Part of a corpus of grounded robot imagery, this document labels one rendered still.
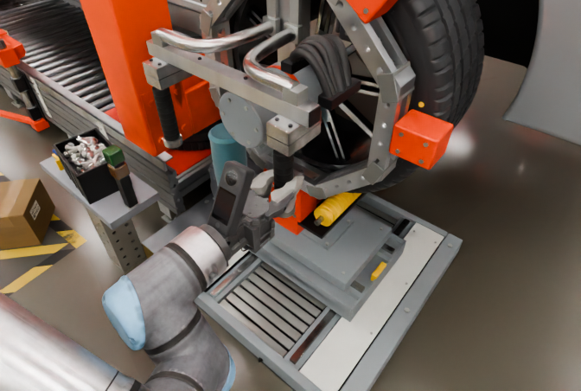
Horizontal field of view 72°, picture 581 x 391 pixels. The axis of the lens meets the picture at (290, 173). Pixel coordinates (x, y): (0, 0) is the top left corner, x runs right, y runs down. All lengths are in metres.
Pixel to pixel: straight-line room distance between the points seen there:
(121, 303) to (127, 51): 0.74
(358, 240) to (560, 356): 0.75
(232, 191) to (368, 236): 0.89
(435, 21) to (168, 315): 0.66
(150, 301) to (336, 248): 0.91
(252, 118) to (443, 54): 0.38
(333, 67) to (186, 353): 0.48
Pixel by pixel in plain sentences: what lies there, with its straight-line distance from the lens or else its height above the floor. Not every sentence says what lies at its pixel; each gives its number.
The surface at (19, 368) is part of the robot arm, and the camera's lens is 0.54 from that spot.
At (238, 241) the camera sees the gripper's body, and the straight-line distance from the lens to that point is 0.69.
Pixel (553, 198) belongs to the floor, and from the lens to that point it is 2.23.
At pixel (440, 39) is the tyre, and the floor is 1.02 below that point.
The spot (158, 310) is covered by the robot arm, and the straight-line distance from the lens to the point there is 0.59.
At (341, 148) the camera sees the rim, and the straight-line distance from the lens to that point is 1.05.
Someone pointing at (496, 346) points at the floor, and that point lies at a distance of 1.61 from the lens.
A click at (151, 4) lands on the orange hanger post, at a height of 0.96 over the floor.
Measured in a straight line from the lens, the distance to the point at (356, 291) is 1.38.
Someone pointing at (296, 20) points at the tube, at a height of 1.03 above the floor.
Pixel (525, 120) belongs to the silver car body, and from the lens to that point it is 1.15.
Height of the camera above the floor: 1.32
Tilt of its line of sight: 41 degrees down
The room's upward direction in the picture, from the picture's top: straight up
